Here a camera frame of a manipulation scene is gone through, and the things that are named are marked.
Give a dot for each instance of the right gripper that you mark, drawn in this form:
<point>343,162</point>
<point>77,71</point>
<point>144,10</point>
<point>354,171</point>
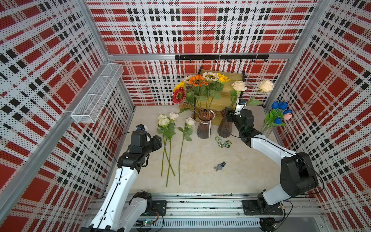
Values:
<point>230,113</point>

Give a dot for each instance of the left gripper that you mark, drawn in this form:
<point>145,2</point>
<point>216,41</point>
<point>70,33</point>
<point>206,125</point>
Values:
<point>156,143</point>

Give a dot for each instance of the white rose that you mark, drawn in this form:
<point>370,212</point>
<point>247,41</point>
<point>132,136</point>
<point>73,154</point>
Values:
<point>162,116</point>
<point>166,128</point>

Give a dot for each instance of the cream rose flower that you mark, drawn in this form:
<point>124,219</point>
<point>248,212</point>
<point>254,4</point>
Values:
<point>265,86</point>

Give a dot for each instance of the pink tulip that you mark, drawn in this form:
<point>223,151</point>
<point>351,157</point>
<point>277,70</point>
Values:
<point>285,118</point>

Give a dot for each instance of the beige daisy flower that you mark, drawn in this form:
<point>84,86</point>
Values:
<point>212,80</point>

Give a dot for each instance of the pale rose pile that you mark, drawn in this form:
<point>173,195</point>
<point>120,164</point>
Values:
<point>187,131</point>

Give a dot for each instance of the orange flower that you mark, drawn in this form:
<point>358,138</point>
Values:
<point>197,90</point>

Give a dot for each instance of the yellow flower back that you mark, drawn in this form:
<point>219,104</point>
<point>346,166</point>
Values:
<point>180,85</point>

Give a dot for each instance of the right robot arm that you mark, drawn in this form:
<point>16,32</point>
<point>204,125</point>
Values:
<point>297,175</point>

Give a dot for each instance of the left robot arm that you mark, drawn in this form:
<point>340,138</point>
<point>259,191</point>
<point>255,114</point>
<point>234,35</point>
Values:
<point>121,188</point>

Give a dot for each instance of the brown ribbed glass vase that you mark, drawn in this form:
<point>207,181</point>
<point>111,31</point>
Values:
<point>226,124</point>

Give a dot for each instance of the clear glass vase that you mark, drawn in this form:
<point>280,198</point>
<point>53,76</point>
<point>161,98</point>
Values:
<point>267,129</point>

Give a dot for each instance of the bamboo two-tier shelf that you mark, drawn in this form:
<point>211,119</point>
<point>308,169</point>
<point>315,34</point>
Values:
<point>218,105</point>

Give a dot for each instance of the pink ribbed glass vase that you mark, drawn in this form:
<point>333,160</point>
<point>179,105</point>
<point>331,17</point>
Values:
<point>204,127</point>

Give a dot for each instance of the pale pink rose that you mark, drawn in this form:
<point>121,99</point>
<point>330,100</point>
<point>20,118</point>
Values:
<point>173,116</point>

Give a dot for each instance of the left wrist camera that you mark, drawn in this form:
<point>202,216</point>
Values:
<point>142,127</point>

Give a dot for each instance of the green keychain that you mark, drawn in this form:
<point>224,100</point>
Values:
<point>226,144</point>

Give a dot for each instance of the white wire wall basket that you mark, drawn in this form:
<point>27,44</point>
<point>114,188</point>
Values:
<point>91,105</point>

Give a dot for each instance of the black hook rail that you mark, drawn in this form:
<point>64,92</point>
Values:
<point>221,57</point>

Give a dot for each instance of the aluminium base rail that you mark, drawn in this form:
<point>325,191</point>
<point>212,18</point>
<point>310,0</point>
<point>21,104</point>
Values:
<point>161,211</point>

